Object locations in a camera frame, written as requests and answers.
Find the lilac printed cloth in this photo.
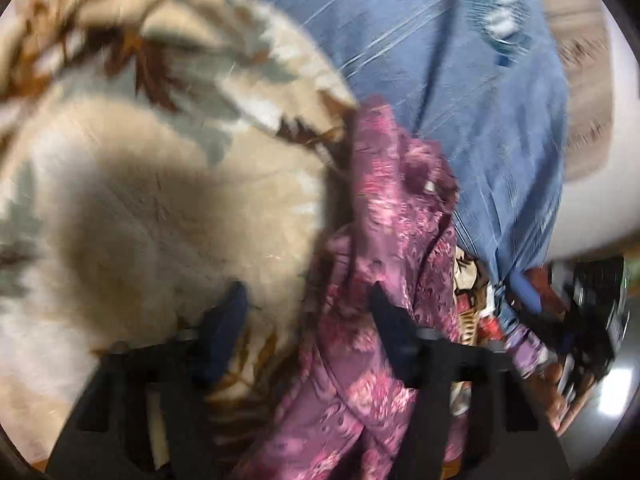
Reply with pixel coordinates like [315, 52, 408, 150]
[504, 324, 557, 382]

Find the beige leaf-print blanket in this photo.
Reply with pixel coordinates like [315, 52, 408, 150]
[0, 0, 361, 467]

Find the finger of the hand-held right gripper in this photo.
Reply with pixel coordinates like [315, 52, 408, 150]
[505, 267, 571, 322]

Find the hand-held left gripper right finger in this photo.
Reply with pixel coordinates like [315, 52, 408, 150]
[367, 282, 572, 480]

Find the purple floral garment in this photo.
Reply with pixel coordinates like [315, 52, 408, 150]
[235, 97, 481, 480]

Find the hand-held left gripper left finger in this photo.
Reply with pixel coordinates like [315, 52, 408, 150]
[47, 280, 251, 480]

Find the blue striped quilt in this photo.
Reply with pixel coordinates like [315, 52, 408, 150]
[195, 0, 572, 331]

